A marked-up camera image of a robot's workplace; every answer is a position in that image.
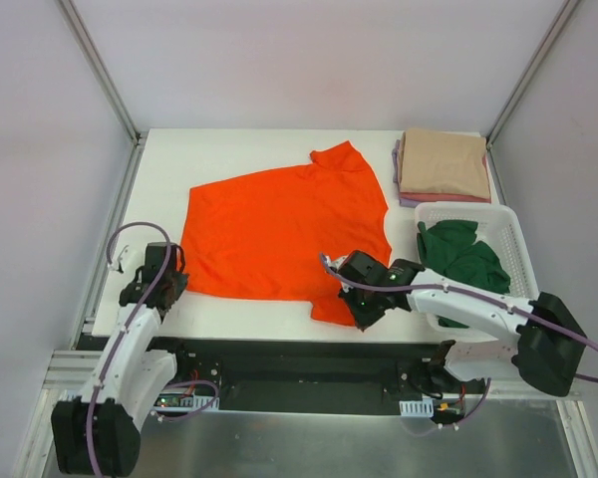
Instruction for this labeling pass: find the green t shirt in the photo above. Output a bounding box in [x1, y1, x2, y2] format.
[416, 219, 511, 330]

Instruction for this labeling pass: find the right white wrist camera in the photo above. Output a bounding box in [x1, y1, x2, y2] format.
[325, 255, 348, 273]

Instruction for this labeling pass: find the purple cable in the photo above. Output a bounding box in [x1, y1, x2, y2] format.
[318, 252, 598, 434]
[87, 221, 220, 478]

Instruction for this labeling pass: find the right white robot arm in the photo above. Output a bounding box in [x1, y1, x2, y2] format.
[323, 251, 587, 397]

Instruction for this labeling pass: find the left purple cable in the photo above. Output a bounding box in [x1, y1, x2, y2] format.
[87, 221, 220, 478]

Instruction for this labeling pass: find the right aluminium post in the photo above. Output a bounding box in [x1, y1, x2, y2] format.
[486, 0, 582, 150]

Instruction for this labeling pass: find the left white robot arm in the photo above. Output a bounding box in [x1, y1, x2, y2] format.
[51, 242, 191, 477]

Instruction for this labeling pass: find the orange t shirt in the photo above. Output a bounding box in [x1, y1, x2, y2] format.
[180, 141, 392, 327]

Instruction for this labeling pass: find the aluminium post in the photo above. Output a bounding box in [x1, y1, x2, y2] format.
[55, 0, 142, 144]
[486, 0, 582, 150]

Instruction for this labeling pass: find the left white cable duct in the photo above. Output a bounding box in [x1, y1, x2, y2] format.
[152, 391, 220, 414]

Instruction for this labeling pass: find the left aluminium post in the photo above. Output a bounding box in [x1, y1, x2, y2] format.
[55, 0, 142, 144]

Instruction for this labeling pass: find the folded lavender t shirt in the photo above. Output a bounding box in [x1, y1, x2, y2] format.
[392, 139, 422, 208]

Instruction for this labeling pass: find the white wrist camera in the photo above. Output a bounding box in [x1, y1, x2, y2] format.
[325, 255, 348, 273]
[109, 245, 144, 274]

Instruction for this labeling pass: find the folded pink t shirt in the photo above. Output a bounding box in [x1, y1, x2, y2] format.
[401, 156, 491, 203]

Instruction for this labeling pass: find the white cable duct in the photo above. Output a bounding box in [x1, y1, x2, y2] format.
[399, 397, 467, 418]
[152, 391, 220, 414]

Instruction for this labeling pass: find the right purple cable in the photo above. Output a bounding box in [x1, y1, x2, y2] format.
[318, 252, 598, 434]

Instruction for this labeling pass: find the right white cable duct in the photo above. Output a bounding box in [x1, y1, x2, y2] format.
[399, 397, 467, 418]

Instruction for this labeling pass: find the white plastic basket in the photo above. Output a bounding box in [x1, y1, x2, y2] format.
[413, 201, 540, 345]

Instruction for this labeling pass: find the folded beige t shirt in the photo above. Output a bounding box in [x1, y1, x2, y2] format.
[398, 128, 490, 200]

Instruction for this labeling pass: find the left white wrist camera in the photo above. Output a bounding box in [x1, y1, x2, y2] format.
[109, 245, 144, 274]

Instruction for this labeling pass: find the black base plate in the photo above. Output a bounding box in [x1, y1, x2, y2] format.
[77, 331, 552, 414]

